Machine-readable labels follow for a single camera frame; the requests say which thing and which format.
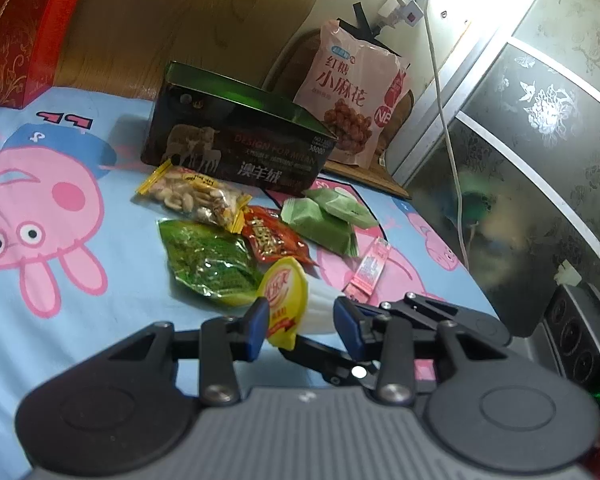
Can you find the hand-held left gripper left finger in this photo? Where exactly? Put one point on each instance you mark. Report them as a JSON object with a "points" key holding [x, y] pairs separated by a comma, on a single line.
{"points": [[255, 330]]}

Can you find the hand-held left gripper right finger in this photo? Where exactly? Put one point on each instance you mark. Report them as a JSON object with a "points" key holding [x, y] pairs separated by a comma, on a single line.
{"points": [[347, 330]]}

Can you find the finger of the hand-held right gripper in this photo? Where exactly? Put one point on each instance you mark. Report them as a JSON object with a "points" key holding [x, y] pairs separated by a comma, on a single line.
{"points": [[460, 312], [325, 360]]}

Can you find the white jelly cup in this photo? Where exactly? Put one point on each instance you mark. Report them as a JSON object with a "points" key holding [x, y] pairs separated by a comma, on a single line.
{"points": [[292, 300]]}

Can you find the clear peanut packet yellow ends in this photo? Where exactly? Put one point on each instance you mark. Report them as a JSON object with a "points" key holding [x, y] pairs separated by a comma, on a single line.
{"points": [[190, 195]]}

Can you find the black rectangular tin box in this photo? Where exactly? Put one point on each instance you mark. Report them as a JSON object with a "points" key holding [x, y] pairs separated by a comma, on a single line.
{"points": [[240, 160]]}

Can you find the small pink carton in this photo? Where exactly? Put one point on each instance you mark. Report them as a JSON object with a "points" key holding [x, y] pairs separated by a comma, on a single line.
{"points": [[372, 267]]}

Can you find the shiny dark green snack packet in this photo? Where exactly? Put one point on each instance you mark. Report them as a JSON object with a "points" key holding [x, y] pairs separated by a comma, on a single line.
{"points": [[205, 255]]}

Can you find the red snack packet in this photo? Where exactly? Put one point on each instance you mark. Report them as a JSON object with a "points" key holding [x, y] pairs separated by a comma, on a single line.
{"points": [[270, 237]]}

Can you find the plain light green packet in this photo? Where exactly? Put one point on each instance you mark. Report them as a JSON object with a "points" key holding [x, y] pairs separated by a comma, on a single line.
{"points": [[320, 227]]}

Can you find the cartoon pig printed bedsheet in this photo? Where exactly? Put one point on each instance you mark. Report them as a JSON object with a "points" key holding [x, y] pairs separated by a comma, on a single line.
{"points": [[80, 285]]}

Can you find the brown woven chair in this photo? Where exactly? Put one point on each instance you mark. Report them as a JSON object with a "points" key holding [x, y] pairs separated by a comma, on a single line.
{"points": [[402, 106]]}

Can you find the large pink snack bag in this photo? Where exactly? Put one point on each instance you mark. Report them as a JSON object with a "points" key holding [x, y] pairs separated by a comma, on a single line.
{"points": [[350, 90]]}

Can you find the black tape cross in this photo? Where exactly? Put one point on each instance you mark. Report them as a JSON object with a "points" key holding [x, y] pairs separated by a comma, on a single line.
{"points": [[365, 17]]}

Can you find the wooden headboard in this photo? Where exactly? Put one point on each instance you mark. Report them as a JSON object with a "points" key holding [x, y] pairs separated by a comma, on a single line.
{"points": [[190, 15]]}

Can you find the red gift box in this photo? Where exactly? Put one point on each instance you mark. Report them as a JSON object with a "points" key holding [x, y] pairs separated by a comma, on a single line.
{"points": [[25, 25]]}

